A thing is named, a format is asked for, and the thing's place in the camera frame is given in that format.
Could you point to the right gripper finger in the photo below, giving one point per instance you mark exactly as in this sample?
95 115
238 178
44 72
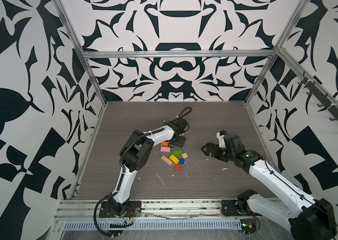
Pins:
220 136
209 149

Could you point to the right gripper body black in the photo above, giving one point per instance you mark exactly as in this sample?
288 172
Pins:
225 155

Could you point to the natural wood block front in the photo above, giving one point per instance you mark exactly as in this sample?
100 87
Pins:
166 160

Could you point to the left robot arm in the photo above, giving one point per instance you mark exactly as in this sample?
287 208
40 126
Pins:
135 154

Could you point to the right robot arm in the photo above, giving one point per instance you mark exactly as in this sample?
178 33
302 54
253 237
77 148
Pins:
304 216

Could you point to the green wood block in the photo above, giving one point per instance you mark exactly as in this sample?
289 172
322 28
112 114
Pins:
177 152

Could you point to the pink wood block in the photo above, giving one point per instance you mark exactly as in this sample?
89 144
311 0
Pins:
165 149

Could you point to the yellow wood block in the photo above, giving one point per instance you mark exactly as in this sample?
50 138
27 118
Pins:
174 159

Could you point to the small green circuit board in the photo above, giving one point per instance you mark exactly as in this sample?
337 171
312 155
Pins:
249 226

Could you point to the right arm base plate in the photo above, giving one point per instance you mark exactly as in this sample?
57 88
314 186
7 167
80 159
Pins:
233 208

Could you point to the white cable duct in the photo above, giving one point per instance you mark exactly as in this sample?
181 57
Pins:
163 224

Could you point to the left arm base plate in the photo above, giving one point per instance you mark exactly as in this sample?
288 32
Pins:
127 210

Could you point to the black hook rail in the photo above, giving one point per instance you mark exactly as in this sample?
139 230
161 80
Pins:
326 100

